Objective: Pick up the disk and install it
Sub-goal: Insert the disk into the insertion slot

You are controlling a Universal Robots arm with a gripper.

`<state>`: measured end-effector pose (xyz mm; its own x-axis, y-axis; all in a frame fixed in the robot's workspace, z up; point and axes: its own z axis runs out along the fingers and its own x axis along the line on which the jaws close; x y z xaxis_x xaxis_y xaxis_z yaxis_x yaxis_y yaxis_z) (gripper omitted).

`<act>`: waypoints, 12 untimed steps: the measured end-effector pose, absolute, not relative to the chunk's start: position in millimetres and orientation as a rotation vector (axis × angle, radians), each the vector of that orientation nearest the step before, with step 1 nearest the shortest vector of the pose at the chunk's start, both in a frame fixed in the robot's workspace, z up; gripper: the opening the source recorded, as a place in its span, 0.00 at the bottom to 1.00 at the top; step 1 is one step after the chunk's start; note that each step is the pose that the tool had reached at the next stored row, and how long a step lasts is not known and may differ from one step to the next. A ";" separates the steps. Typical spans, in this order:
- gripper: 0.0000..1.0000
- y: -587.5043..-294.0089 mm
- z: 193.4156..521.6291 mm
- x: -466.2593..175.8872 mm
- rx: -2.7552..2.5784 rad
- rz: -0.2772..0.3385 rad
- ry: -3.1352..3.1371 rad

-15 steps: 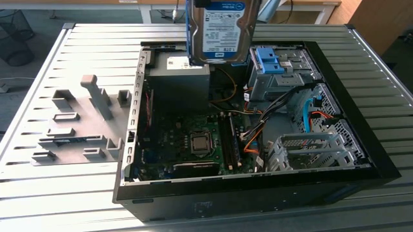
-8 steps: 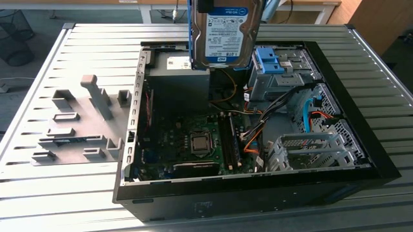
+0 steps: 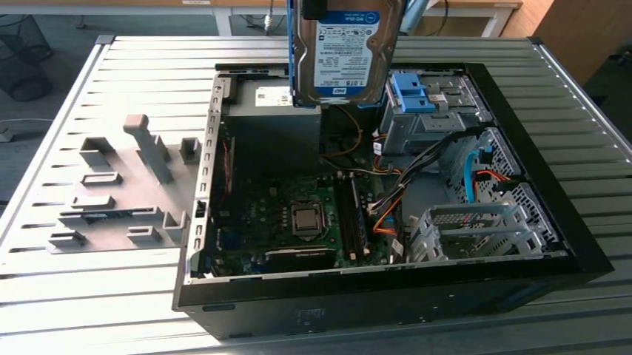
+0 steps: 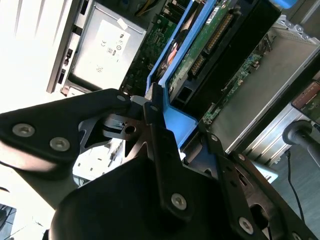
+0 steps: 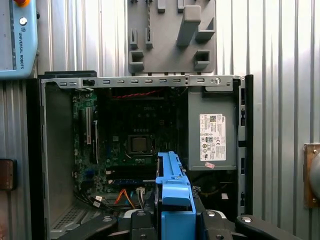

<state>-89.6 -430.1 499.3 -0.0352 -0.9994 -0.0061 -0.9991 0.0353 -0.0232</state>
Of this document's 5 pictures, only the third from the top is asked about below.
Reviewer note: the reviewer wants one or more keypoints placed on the black open PC case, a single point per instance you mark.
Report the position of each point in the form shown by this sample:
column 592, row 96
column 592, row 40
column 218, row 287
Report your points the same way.
column 345, row 307

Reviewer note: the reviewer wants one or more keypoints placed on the grey optical drive cage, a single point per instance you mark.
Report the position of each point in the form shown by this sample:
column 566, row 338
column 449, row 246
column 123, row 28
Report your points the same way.
column 434, row 129

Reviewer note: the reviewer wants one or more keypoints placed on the black RAM slot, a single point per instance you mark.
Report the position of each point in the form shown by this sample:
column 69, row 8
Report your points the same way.
column 359, row 222
column 342, row 214

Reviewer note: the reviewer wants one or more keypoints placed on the blue drive cage latch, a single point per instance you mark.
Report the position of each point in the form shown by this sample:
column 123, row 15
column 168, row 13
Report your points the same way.
column 411, row 96

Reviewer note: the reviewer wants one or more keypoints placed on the grey parts rack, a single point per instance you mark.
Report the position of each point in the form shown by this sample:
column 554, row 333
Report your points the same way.
column 143, row 192

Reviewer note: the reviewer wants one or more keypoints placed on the dark RAM stick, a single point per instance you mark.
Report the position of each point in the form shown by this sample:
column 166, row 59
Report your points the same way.
column 106, row 214

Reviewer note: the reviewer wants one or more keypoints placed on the black mesh wastebasket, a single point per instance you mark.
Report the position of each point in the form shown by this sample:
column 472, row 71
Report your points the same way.
column 24, row 74

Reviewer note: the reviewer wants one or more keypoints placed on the CPU socket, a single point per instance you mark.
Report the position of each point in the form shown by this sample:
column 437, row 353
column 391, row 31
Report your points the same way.
column 291, row 233

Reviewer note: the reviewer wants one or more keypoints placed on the white floor power strip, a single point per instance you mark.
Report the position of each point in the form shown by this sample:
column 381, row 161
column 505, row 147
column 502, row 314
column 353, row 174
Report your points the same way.
column 5, row 135

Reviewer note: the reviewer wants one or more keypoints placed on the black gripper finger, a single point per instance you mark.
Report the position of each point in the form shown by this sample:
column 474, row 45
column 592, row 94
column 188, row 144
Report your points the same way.
column 314, row 9

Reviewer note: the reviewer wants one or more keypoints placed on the grey disk bay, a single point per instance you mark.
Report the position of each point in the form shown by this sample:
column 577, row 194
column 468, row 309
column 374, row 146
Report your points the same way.
column 473, row 231

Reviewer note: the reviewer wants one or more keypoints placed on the black graphics card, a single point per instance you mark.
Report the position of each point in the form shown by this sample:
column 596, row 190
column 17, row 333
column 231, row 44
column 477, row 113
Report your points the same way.
column 301, row 257

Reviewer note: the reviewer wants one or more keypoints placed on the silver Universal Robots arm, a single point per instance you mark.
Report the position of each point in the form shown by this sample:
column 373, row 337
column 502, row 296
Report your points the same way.
column 411, row 18

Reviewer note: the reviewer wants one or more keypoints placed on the green motherboard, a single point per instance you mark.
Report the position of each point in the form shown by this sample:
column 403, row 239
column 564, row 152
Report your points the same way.
column 256, row 222

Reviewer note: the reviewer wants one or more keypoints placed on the silver CPU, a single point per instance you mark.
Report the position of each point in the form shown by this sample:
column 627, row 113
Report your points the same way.
column 307, row 218

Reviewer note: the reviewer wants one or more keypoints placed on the wooden cabinet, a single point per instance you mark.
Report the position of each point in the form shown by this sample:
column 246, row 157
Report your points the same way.
column 583, row 29

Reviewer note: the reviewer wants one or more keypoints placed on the white framed desk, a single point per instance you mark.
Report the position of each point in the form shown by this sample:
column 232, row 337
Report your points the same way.
column 148, row 11

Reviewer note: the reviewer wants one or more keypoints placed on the hard disk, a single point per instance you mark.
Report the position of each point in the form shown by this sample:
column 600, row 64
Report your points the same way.
column 345, row 66

